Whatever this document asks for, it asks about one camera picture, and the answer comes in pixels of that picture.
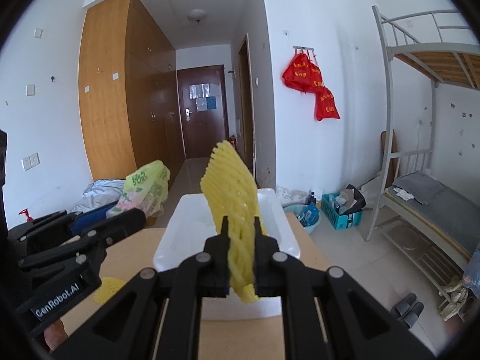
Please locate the grey pillow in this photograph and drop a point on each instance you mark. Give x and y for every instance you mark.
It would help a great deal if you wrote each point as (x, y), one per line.
(420, 185)

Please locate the white lotion pump bottle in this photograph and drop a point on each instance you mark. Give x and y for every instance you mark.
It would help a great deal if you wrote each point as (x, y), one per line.
(27, 215)

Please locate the taped paper notices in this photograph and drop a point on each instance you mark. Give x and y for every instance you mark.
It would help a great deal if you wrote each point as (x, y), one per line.
(202, 95)

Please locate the grey metal bunk bed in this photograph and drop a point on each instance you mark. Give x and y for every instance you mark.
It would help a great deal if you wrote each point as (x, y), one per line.
(386, 82)

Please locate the black bag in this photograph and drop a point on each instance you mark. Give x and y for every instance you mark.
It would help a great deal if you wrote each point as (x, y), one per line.
(354, 195)

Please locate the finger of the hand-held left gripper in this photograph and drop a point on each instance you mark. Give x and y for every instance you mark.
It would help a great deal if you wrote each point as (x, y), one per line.
(112, 225)
(48, 223)

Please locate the metal wall hook rack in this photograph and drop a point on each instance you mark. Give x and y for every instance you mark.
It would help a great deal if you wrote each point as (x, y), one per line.
(303, 48)

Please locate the white wall switch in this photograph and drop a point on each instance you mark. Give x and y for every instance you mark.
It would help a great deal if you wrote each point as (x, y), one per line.
(30, 90)
(38, 33)

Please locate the brown side door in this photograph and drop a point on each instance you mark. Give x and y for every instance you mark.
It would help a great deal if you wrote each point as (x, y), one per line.
(245, 120)

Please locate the crumpled white cloth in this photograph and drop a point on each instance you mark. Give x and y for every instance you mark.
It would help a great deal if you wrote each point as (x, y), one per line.
(403, 194)

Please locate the person's left hand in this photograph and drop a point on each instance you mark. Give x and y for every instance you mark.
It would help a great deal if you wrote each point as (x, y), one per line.
(56, 333)

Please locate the square red cloth bag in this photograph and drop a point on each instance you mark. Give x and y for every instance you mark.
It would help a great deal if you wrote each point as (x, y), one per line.
(327, 105)

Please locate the red fire extinguisher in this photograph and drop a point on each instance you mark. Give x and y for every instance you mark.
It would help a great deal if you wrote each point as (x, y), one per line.
(233, 142)

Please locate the beige crumpled cloth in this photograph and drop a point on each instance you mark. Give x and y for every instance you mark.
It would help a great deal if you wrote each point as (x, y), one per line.
(453, 296)

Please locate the green tissue packet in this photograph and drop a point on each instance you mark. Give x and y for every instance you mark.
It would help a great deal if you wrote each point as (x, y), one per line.
(146, 187)

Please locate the blue plastic basin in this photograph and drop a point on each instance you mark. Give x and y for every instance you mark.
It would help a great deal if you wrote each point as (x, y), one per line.
(292, 210)

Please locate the blue starred cloth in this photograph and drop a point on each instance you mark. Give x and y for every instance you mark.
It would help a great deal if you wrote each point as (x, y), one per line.
(472, 270)

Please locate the grey mattress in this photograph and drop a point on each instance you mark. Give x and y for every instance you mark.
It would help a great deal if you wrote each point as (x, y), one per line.
(450, 221)

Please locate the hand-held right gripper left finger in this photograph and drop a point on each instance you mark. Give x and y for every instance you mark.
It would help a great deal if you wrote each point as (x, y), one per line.
(219, 258)

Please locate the large red cloth bag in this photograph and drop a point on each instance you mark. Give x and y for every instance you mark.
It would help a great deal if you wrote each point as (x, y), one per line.
(296, 75)

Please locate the leaning wooden board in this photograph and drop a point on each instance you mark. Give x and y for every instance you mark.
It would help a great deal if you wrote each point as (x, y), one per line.
(388, 146)

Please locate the yellow foam fruit net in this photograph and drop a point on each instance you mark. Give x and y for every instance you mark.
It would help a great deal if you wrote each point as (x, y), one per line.
(108, 288)
(232, 195)

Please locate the wooden wardrobe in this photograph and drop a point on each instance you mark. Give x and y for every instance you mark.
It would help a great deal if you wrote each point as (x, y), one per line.
(108, 101)

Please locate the light blue bedsheet bundle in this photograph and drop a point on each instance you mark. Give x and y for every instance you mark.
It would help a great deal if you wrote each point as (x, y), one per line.
(101, 193)

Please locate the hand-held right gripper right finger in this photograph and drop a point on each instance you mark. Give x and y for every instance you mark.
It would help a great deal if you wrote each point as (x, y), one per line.
(266, 262)

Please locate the grey slipper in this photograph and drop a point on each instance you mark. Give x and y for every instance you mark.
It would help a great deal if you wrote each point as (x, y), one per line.
(403, 303)
(414, 315)

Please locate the white foam box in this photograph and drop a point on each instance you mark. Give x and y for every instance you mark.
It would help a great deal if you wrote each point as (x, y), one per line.
(187, 225)

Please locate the round ceiling lamp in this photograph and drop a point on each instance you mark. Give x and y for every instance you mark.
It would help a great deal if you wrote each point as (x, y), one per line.
(197, 15)

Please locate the blue cardboard box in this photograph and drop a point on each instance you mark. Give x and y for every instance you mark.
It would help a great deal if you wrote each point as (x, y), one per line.
(341, 219)

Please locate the white double wall socket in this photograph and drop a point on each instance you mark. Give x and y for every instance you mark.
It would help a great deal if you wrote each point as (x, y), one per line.
(30, 161)

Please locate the dark brown entrance door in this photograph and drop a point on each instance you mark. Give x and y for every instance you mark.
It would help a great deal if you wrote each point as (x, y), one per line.
(217, 135)

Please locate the narrow red cloth bag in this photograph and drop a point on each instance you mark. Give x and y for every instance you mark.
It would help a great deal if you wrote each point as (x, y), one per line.
(316, 77)

